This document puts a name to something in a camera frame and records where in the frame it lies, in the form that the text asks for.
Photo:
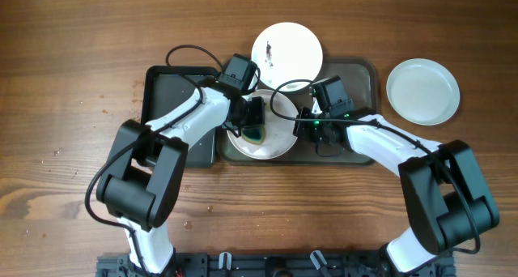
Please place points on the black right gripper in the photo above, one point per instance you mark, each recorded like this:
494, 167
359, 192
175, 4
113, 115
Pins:
304, 126

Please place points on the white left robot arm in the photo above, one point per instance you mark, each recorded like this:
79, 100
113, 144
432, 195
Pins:
140, 181

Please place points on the dark grey serving tray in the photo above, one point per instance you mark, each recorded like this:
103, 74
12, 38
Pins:
360, 81

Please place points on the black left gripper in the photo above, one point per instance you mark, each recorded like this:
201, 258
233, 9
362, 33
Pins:
254, 115

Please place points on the black water tray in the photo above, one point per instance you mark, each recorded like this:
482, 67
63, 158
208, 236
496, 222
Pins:
165, 89

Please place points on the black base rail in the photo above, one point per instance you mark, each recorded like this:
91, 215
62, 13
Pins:
352, 263

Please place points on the white plate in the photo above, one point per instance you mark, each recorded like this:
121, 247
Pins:
423, 92
288, 55
279, 134

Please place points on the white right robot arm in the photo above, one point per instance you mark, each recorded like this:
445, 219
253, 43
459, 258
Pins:
448, 202

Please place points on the green yellow sponge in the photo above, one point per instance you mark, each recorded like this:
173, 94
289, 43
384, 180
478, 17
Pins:
254, 134

